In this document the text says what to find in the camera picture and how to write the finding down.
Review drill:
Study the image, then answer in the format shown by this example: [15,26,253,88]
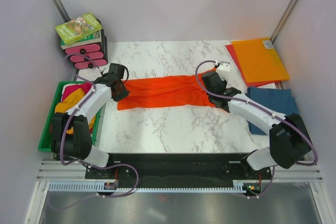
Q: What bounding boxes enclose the orange t shirt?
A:
[117,75,214,111]

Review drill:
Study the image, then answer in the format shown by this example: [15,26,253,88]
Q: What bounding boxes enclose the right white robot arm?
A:
[201,71,311,179]

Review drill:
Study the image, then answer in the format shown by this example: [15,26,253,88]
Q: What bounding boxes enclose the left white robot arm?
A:
[50,63,129,178]

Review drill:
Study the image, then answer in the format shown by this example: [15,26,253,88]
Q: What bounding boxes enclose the black pink drawer unit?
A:
[63,29,108,70]

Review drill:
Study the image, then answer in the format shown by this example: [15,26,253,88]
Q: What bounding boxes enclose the red plastic folder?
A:
[225,44,275,88]

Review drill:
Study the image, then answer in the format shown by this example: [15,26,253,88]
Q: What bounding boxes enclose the dark green book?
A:
[60,31,102,50]

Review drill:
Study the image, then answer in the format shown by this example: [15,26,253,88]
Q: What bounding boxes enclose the yellow t shirt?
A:
[54,89,98,135]

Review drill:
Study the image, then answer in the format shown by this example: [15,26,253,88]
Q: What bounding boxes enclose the magenta t shirt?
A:
[49,82,94,133]

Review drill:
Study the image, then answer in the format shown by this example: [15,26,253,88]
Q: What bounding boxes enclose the orange plastic folder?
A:
[232,38,290,83]

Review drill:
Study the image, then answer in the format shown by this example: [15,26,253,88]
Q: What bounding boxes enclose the light green book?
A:
[55,12,102,46]

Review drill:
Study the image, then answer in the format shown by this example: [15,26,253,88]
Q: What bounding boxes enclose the folded blue t shirt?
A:
[246,86,306,136]

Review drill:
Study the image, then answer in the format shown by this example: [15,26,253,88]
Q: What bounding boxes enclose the green plastic bin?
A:
[38,80,104,153]

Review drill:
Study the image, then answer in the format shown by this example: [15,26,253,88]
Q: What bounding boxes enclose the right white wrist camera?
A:
[215,61,231,81]

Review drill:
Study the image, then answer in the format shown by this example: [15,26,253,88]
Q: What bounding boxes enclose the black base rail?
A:
[85,153,271,188]

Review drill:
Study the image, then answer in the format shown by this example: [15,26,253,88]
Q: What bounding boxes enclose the white slotted cable duct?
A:
[48,181,246,194]

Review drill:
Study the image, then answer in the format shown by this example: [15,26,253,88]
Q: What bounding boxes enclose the right aluminium corner post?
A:
[270,0,299,44]

